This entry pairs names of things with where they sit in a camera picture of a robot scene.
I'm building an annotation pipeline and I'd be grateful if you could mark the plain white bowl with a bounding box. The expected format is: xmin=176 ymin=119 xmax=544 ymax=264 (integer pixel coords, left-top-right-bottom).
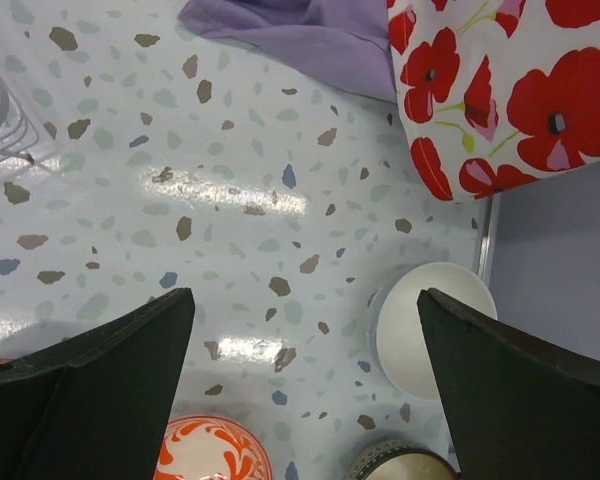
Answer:
xmin=371 ymin=262 xmax=497 ymax=401

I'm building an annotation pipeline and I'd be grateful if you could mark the dark brown glazed bowl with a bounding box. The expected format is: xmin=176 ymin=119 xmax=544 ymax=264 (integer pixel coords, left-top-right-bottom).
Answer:
xmin=344 ymin=439 xmax=460 ymax=480

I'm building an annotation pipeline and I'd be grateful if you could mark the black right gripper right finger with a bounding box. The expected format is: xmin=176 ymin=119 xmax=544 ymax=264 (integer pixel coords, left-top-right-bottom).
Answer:
xmin=417 ymin=288 xmax=600 ymax=479

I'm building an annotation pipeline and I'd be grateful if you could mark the red poppy print tote bag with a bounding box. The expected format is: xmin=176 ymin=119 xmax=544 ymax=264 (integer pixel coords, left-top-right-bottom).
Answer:
xmin=387 ymin=0 xmax=600 ymax=203

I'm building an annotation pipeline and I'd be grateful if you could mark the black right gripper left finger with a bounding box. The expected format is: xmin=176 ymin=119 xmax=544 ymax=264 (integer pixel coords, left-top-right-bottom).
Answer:
xmin=0 ymin=288 xmax=195 ymax=479

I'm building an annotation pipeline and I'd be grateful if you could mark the orange floral pattern bowl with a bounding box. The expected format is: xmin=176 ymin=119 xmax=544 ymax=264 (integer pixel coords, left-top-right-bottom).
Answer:
xmin=154 ymin=415 xmax=273 ymax=480

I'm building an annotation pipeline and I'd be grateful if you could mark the purple t-shirt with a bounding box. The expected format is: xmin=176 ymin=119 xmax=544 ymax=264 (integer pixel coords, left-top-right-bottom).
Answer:
xmin=178 ymin=0 xmax=396 ymax=103

